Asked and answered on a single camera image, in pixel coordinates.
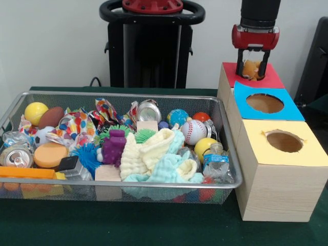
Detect dark green table cloth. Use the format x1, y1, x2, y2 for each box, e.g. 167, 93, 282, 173
0, 86, 328, 246

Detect orange foam disc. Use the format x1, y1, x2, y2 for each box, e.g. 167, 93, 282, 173
33, 142, 69, 169

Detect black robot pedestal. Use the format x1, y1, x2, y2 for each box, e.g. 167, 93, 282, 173
99, 0, 206, 89

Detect brown toy football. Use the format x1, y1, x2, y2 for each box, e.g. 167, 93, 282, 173
38, 106, 65, 130

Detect dark green side-table cloth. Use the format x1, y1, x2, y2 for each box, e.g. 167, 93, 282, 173
304, 96, 328, 124

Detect purple knobbly toy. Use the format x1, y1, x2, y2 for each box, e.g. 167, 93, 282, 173
101, 129, 128, 169

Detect black upright panel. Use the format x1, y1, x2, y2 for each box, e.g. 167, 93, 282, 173
294, 16, 328, 108

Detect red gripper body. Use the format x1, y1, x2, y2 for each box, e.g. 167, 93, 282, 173
232, 24, 280, 51

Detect white baseball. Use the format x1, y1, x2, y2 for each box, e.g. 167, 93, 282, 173
180, 119, 208, 146

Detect pale yellow muslin cloth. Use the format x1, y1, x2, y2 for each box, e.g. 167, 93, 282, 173
119, 128, 198, 181

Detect orange toy brick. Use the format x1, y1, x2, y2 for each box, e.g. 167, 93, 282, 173
0, 166, 56, 180

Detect yellow ball with black band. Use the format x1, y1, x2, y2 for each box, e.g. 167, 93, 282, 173
194, 137, 219, 163

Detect wooden three-hole box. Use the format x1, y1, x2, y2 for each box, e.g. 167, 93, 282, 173
216, 62, 328, 222

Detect plain yellow ball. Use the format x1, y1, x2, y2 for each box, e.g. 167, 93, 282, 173
24, 101, 49, 127

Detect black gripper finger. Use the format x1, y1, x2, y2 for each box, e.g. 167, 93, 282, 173
236, 49, 245, 75
258, 51, 271, 77

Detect brown plush dog toy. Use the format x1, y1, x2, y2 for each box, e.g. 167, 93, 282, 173
242, 59, 262, 81

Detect shallow mesh bin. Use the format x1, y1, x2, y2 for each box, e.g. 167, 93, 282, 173
0, 91, 243, 206

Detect teal muslin cloth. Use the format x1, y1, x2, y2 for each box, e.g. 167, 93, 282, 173
122, 123, 205, 201

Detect blue spiky ball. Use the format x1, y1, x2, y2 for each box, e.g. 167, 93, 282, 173
70, 142, 105, 180

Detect green spiky ball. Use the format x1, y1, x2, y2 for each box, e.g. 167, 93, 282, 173
134, 129, 157, 144

